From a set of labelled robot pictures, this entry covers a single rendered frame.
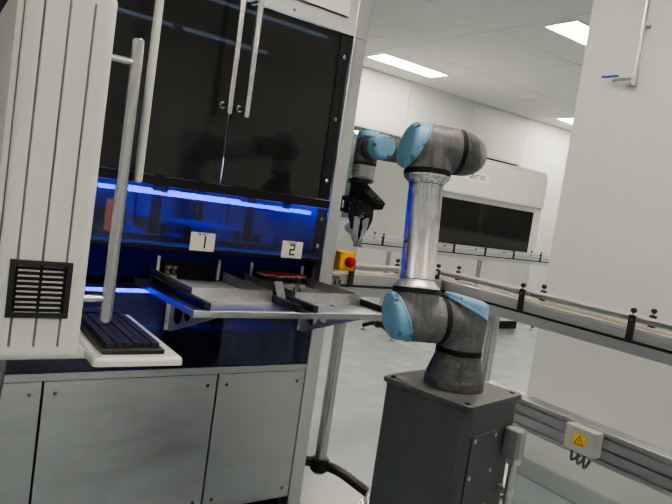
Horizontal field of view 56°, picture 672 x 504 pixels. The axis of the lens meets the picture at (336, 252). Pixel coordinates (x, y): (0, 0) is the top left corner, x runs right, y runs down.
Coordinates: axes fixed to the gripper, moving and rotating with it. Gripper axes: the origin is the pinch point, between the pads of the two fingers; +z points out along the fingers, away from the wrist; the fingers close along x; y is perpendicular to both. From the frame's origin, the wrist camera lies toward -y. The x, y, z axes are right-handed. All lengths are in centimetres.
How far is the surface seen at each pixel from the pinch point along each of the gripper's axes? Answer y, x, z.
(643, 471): -62, -85, 62
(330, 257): 27.6, -10.1, 9.1
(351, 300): 1.5, -2.4, 20.0
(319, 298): 1.4, 10.6, 19.8
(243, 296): 1.5, 37.7, 20.0
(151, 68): 20, 66, -41
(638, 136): -5, -144, -60
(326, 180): 27.6, -3.5, -18.6
